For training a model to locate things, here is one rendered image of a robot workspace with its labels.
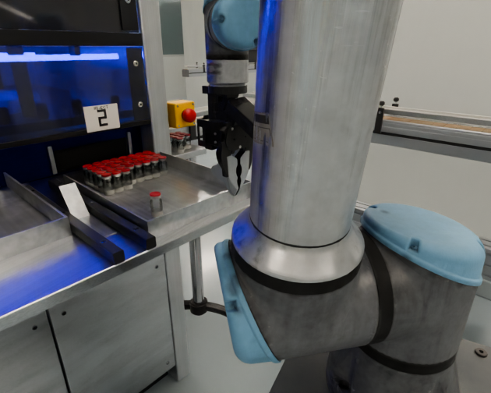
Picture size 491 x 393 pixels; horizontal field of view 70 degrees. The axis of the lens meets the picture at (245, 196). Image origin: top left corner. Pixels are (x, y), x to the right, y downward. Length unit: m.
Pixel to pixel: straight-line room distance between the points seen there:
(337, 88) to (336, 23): 0.03
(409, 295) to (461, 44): 1.68
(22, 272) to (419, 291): 0.51
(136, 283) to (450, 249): 0.95
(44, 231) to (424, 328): 0.55
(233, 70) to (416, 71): 1.47
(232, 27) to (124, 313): 0.90
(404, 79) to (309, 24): 1.82
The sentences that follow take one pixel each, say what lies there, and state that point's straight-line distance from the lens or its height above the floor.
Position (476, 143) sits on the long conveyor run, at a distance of 1.34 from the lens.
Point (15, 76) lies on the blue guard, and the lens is 0.88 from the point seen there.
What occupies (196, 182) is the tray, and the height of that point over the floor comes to 0.88.
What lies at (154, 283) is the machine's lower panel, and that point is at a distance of 1.20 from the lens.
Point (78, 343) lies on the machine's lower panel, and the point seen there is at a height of 0.42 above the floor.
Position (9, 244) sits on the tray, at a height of 0.90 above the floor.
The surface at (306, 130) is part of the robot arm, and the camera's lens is 0.23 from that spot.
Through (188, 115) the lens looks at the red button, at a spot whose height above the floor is 1.00.
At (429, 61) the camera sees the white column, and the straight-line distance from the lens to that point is 1.99.
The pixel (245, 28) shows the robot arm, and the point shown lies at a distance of 0.52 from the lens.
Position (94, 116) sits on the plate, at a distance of 0.94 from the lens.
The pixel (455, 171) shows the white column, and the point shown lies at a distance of 2.02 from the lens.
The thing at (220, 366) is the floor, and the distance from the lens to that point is 1.57.
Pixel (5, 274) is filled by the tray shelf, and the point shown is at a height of 0.88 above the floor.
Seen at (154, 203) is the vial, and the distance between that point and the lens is 0.67.
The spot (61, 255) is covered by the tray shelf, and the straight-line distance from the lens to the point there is 0.63.
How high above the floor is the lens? 1.18
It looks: 23 degrees down
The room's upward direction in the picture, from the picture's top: straight up
